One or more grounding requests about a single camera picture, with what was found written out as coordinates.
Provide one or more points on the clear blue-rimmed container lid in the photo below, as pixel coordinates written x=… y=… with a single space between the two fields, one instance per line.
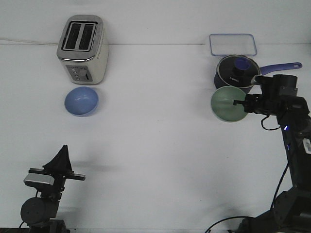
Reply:
x=223 y=44

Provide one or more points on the green bowl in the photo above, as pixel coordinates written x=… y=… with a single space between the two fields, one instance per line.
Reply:
x=222 y=104

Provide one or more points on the blue bowl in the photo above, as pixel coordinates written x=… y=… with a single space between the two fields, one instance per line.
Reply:
x=81 y=101

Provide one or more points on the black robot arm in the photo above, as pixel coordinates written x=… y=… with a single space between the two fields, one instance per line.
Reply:
x=39 y=212
x=291 y=210

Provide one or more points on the silver two-slot toaster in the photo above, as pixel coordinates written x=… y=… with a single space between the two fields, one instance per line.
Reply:
x=83 y=49

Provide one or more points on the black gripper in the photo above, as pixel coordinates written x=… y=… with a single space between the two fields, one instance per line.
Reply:
x=272 y=89
x=58 y=165

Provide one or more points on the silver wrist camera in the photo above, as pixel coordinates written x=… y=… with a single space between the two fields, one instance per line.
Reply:
x=35 y=179

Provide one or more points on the blue saucepan with handle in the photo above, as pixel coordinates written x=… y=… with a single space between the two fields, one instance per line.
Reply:
x=279 y=67

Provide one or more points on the glass pot lid blue knob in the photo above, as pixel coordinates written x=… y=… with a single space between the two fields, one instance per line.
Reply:
x=237 y=71

